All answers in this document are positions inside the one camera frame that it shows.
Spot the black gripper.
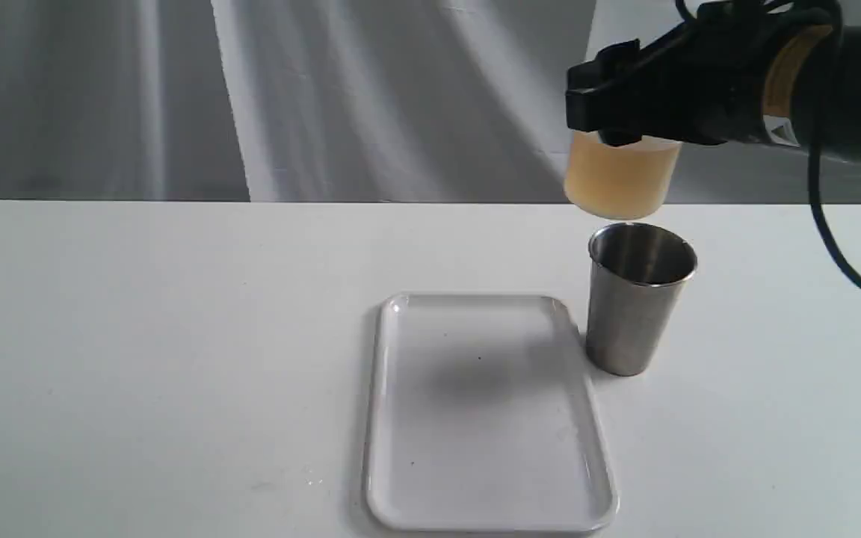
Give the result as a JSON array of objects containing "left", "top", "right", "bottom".
[{"left": 564, "top": 1, "right": 835, "bottom": 147}]

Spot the clear plastic squeeze bottle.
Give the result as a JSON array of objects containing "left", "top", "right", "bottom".
[{"left": 564, "top": 132, "right": 682, "bottom": 220}]

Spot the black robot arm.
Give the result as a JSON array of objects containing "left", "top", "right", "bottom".
[{"left": 565, "top": 1, "right": 861, "bottom": 164}]

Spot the stainless steel cup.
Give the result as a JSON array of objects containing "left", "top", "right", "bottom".
[{"left": 584, "top": 222, "right": 698, "bottom": 376}]

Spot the white plastic tray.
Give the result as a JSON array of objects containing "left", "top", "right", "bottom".
[{"left": 362, "top": 294, "right": 620, "bottom": 536}]

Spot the grey backdrop cloth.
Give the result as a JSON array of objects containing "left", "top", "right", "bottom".
[{"left": 0, "top": 0, "right": 861, "bottom": 217}]

